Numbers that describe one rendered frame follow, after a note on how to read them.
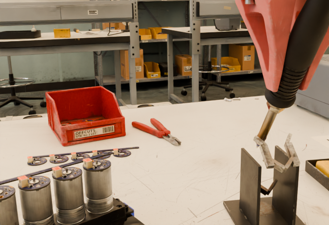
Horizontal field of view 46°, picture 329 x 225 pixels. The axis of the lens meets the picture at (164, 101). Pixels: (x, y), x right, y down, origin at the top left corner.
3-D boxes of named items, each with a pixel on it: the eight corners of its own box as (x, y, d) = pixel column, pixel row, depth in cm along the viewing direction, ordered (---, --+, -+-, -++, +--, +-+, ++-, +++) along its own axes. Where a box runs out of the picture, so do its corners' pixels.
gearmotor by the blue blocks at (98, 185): (118, 216, 35) (115, 164, 34) (94, 225, 34) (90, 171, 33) (105, 205, 37) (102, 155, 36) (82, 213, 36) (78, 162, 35)
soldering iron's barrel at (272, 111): (253, 149, 36) (273, 105, 31) (249, 136, 37) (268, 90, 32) (269, 148, 36) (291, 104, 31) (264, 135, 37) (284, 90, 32)
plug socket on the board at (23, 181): (32, 185, 31) (31, 177, 31) (20, 188, 30) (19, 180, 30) (28, 182, 31) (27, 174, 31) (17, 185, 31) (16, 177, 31)
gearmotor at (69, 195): (90, 226, 34) (86, 172, 33) (64, 237, 32) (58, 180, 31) (79, 215, 36) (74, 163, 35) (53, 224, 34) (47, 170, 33)
